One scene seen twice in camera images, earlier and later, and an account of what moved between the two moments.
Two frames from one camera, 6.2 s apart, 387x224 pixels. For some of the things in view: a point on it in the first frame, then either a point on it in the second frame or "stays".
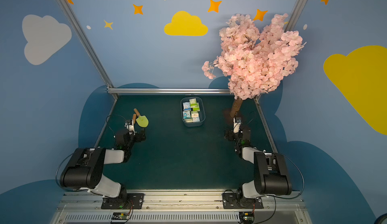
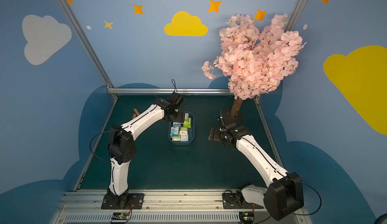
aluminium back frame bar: x=170 y=91 stays
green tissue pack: x=194 y=114 -> x=183 y=130
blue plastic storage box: x=202 y=113 -> x=191 y=131
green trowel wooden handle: x=137 y=112 stays
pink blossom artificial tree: x=254 y=61 stays
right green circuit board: x=247 y=217 stays
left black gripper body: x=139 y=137 -> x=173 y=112
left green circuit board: x=120 y=216 stays
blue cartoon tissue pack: x=186 y=114 -> x=174 y=131
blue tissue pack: x=196 y=119 -> x=184 y=137
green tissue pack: x=195 y=106 -> x=187 y=123
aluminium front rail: x=84 y=207 stays
